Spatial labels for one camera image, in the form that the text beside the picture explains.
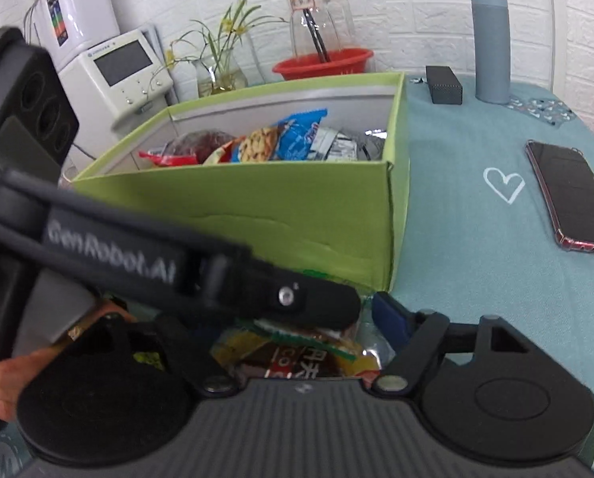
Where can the clear glass pitcher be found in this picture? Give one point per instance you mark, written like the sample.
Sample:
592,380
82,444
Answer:
316,20

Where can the blue cookie packet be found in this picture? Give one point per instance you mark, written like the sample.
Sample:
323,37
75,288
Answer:
287,137

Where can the small black box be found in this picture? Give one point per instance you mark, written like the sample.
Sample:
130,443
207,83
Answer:
443,84

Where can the white appliance with screen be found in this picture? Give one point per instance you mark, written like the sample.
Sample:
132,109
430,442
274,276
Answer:
122,79

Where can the teal printed tablecloth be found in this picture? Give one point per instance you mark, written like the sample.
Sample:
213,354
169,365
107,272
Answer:
476,269

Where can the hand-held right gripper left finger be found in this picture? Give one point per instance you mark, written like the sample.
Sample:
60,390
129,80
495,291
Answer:
187,353

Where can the green cardboard box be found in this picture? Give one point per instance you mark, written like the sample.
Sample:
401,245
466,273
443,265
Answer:
257,219

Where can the black straw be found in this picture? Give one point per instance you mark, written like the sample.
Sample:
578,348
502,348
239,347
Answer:
310,22

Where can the person's left hand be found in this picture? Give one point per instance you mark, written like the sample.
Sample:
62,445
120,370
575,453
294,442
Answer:
8,383

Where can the silver foil snack packet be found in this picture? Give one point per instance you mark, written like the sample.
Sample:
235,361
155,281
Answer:
349,144

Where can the smartphone in pink case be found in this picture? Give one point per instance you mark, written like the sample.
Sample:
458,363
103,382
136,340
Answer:
573,194

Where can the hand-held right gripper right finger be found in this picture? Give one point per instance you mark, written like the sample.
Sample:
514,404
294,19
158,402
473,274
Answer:
394,321

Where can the clear packet of dark snacks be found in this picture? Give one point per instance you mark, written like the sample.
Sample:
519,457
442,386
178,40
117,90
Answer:
202,140

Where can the white water purifier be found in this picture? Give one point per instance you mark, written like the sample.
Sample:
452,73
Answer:
75,10

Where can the red snack packet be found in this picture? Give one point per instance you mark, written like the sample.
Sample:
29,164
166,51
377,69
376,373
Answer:
170,158

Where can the green plant in glass vase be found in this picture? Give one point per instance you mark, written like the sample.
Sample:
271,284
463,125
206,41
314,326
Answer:
222,55

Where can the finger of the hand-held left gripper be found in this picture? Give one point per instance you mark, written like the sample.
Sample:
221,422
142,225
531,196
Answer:
302,301

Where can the red plastic basket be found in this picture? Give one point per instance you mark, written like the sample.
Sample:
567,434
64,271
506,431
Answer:
326,64

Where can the grey cylindrical bottle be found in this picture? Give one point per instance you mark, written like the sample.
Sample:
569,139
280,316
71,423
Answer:
490,45

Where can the clear waffle packet green stripe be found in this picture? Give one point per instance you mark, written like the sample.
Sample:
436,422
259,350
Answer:
297,356

